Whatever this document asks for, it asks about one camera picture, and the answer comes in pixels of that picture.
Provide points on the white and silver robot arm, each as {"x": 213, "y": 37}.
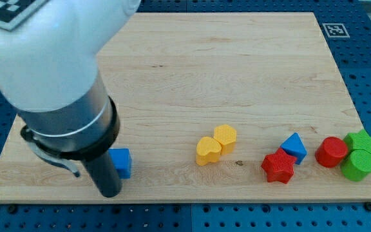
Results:
{"x": 48, "y": 67}

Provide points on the blue triangle block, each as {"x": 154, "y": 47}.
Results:
{"x": 294, "y": 146}

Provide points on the yellow heart block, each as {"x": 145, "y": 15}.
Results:
{"x": 208, "y": 150}

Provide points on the light wooden board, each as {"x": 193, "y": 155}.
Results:
{"x": 174, "y": 78}

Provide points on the yellow hexagon block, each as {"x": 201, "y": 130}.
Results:
{"x": 226, "y": 135}

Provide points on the blue cube block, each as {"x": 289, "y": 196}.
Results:
{"x": 122, "y": 161}

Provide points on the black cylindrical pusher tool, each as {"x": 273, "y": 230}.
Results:
{"x": 104, "y": 175}

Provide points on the red star block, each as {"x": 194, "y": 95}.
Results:
{"x": 279, "y": 166}

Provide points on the red cylinder block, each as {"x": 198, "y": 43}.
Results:
{"x": 331, "y": 152}

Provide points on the white fiducial marker tag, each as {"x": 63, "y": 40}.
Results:
{"x": 335, "y": 30}

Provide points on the green star block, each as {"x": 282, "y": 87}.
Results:
{"x": 358, "y": 141}

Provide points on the green cylinder block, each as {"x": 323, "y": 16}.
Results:
{"x": 357, "y": 165}

